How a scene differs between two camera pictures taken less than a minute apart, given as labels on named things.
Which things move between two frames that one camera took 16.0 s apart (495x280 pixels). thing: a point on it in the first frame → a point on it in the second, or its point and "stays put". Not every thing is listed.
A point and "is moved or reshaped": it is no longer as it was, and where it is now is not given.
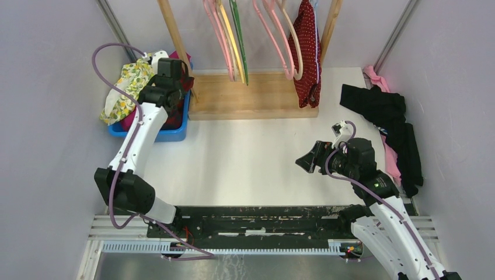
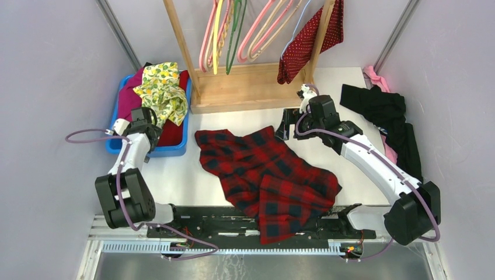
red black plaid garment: (175, 113) → (285, 195)
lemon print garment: (134, 74) is moved or reshaped
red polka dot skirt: (307, 89) → (297, 54)
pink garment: (392, 165) stays put
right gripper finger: (316, 157) → (290, 116)
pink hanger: (269, 4) → (267, 32)
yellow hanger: (232, 41) → (218, 14)
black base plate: (203, 224) stays put
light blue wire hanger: (314, 3) → (295, 30)
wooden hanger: (297, 76) → (252, 59)
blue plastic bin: (165, 135) → (115, 145)
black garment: (387, 110) stays put
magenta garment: (175, 115) → (128, 99)
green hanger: (240, 40) → (238, 5)
